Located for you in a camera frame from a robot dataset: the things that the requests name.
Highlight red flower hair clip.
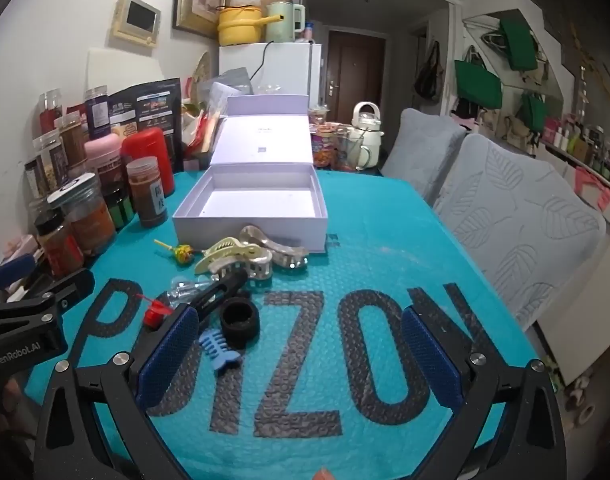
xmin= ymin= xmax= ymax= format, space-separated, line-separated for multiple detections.
xmin=137 ymin=294 xmax=174 ymax=330

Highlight grey leaf cushion near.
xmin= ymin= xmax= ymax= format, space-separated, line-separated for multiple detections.
xmin=434 ymin=133 xmax=606 ymax=328

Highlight yellow lollipop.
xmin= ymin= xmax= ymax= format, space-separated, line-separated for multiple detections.
xmin=154 ymin=240 xmax=194 ymax=266

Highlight black round hair tie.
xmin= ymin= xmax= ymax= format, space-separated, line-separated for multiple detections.
xmin=218 ymin=296 xmax=263 ymax=351

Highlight cream claw hair clip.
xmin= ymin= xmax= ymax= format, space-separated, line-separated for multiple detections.
xmin=193 ymin=236 xmax=263 ymax=274

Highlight instant noodle cup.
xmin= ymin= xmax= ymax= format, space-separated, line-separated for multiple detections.
xmin=311 ymin=122 xmax=339 ymax=169

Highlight purple label jar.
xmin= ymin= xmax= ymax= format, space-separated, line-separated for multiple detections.
xmin=85 ymin=86 xmax=111 ymax=140

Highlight green electric kettle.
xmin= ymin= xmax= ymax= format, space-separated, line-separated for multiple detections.
xmin=265 ymin=1 xmax=306 ymax=42

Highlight black snack pouch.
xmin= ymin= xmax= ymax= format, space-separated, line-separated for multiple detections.
xmin=109 ymin=78 xmax=183 ymax=174

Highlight beige marbled wave clip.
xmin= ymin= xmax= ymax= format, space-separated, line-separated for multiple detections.
xmin=239 ymin=224 xmax=309 ymax=273

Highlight white refrigerator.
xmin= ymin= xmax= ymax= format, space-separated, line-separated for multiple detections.
xmin=218 ymin=41 xmax=322 ymax=107

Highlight grey leaf cushion far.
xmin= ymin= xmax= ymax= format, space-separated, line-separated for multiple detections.
xmin=380 ymin=108 xmax=466 ymax=206

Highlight wall intercom panel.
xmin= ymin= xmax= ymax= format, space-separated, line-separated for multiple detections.
xmin=111 ymin=0 xmax=161 ymax=49

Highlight brown spice jar clear lid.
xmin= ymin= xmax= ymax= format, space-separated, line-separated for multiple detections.
xmin=126 ymin=156 xmax=167 ymax=229

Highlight glass measuring jug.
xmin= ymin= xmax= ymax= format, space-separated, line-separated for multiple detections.
xmin=333 ymin=128 xmax=371 ymax=172

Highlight lavender open gift box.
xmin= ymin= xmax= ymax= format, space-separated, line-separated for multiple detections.
xmin=173 ymin=94 xmax=328 ymax=254

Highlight green tote bag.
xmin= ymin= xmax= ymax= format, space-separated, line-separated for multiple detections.
xmin=455 ymin=46 xmax=502 ymax=110

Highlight clear plastic hair clip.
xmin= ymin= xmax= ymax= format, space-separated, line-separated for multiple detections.
xmin=166 ymin=275 xmax=212 ymax=309

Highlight blue fishbone hair clip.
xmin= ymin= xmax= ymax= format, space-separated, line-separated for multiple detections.
xmin=198 ymin=328 xmax=241 ymax=372

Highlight yellow pot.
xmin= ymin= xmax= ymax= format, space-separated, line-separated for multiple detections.
xmin=217 ymin=6 xmax=284 ymax=47

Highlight black long hair clip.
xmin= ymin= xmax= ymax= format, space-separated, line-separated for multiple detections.
xmin=189 ymin=269 xmax=249 ymax=322

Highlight red cylindrical canister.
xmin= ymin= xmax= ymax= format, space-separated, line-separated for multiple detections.
xmin=120 ymin=127 xmax=177 ymax=198

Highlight teal bubble mailer mat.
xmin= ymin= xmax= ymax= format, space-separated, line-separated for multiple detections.
xmin=23 ymin=168 xmax=539 ymax=480

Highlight grey leaf cushion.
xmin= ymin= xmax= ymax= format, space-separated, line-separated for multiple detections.
xmin=434 ymin=133 xmax=606 ymax=328
xmin=380 ymin=108 xmax=466 ymax=206

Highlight pink lidded jar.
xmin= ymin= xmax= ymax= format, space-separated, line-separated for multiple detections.
xmin=84 ymin=133 xmax=124 ymax=194

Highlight white cream kettle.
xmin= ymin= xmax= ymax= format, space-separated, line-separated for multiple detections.
xmin=347 ymin=101 xmax=384 ymax=170

